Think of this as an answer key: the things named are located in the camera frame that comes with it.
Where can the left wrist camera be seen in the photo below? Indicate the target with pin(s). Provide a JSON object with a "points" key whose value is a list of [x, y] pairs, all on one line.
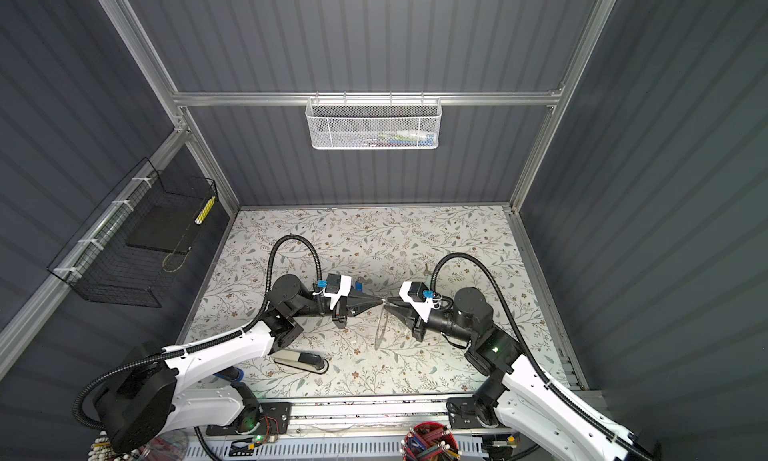
{"points": [[334, 288]]}

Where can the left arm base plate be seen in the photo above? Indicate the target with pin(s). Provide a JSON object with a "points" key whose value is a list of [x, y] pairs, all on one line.
{"points": [[271, 419]]}

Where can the black foam pad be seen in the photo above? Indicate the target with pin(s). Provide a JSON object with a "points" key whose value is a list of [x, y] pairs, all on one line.
{"points": [[170, 230]]}

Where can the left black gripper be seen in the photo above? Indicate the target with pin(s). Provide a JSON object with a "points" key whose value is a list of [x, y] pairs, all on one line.
{"points": [[354, 304]]}

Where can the white wire mesh basket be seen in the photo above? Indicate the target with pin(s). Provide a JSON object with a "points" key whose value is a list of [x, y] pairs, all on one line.
{"points": [[378, 126]]}

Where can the grey black stapler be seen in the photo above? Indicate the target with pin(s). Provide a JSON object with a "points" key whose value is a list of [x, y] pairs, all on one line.
{"points": [[302, 360]]}

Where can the red pencil cup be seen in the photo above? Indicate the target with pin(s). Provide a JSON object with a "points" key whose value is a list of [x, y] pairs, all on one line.
{"points": [[429, 441]]}

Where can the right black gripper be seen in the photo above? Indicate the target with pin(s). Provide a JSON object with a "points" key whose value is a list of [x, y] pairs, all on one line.
{"points": [[410, 318]]}

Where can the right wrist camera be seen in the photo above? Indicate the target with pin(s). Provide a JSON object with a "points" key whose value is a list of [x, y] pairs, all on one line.
{"points": [[419, 298]]}

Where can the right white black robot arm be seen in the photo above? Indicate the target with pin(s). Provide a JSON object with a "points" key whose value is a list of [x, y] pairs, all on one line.
{"points": [[516, 393]]}

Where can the clear pencil jar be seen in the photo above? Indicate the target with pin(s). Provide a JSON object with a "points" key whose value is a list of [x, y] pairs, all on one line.
{"points": [[102, 450]]}

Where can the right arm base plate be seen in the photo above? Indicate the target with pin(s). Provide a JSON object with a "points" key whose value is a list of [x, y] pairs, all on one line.
{"points": [[462, 415]]}

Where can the yellow marker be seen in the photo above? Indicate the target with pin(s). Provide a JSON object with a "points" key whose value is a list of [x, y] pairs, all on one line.
{"points": [[205, 210]]}

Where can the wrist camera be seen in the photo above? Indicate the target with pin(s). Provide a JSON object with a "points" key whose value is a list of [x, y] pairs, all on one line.
{"points": [[334, 288], [419, 298]]}

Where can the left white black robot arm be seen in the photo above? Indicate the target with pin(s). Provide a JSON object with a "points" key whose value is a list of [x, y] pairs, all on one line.
{"points": [[198, 384]]}

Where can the black wire basket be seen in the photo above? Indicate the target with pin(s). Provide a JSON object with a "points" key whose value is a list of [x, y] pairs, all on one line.
{"points": [[132, 253]]}

